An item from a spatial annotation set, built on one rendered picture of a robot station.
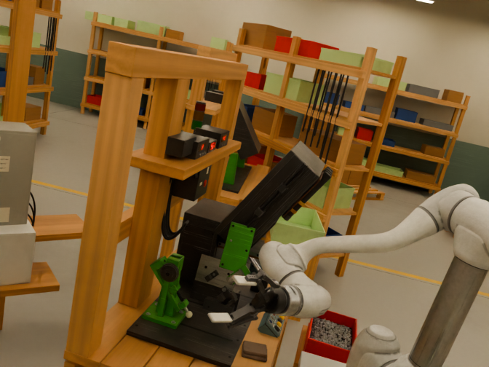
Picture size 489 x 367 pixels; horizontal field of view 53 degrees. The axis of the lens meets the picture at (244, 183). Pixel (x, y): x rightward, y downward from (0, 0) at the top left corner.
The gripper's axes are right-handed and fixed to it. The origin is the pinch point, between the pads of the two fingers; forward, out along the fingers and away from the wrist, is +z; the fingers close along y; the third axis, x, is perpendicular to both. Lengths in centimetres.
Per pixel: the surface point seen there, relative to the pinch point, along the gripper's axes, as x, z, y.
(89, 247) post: -48, 15, -25
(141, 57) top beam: -64, 19, 36
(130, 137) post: -58, 13, 12
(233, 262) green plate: -56, -59, -33
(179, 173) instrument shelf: -62, -14, 1
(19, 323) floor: -163, -33, -184
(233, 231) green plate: -65, -57, -22
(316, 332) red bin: -23, -94, -41
